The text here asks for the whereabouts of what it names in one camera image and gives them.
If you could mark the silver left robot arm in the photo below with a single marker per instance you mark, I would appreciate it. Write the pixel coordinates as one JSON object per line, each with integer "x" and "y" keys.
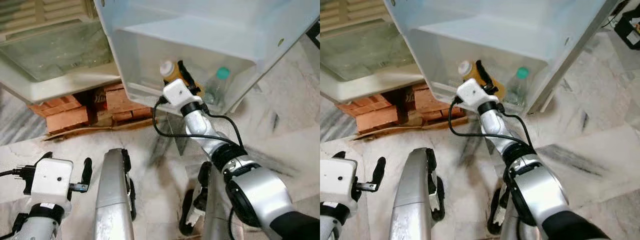
{"x": 37, "y": 225}
{"x": 331, "y": 225}

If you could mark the silver right robot leg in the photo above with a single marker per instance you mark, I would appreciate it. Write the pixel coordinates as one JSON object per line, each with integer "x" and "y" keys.
{"x": 212, "y": 210}
{"x": 505, "y": 220}

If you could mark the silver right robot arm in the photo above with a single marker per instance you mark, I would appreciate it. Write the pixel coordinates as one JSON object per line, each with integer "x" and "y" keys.
{"x": 260, "y": 195}
{"x": 542, "y": 192}

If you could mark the orange juice bottle white cap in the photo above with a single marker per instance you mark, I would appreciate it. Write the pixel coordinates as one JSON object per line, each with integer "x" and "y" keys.
{"x": 167, "y": 68}
{"x": 465, "y": 68}

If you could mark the white fridge cabinet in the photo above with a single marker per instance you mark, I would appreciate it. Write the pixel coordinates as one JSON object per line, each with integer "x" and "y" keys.
{"x": 50, "y": 91}
{"x": 360, "y": 91}

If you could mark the clear bottle green cap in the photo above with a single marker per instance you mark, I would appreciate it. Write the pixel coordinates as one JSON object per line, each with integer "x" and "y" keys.
{"x": 220, "y": 82}
{"x": 520, "y": 82}

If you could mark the black box device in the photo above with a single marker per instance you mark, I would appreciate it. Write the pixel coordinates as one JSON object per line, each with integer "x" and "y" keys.
{"x": 629, "y": 30}
{"x": 314, "y": 35}

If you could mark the clear crisper drawer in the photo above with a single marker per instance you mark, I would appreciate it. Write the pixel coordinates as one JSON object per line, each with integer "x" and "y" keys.
{"x": 55, "y": 52}
{"x": 360, "y": 52}

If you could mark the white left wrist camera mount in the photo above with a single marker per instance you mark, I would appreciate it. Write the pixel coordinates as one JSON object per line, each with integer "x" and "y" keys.
{"x": 50, "y": 177}
{"x": 337, "y": 177}

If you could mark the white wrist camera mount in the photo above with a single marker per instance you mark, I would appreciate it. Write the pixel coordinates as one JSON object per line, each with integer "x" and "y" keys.
{"x": 471, "y": 94}
{"x": 50, "y": 177}
{"x": 337, "y": 177}
{"x": 177, "y": 94}

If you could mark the red brick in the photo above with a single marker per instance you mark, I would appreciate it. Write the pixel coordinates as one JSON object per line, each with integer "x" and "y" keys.
{"x": 125, "y": 100}
{"x": 62, "y": 119}
{"x": 372, "y": 119}
{"x": 427, "y": 100}

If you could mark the white fridge door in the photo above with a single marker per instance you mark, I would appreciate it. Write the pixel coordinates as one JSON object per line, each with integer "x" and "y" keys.
{"x": 500, "y": 30}
{"x": 210, "y": 30}

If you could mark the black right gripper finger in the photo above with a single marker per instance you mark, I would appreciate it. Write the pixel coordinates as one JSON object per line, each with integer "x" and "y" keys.
{"x": 483, "y": 73}
{"x": 186, "y": 74}

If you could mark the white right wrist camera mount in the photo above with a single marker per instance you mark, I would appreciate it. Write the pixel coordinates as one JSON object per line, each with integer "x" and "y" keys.
{"x": 471, "y": 94}
{"x": 177, "y": 94}

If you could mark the cream slatted fridge shelf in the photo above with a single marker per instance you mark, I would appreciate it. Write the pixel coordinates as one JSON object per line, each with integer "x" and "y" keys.
{"x": 350, "y": 12}
{"x": 45, "y": 12}

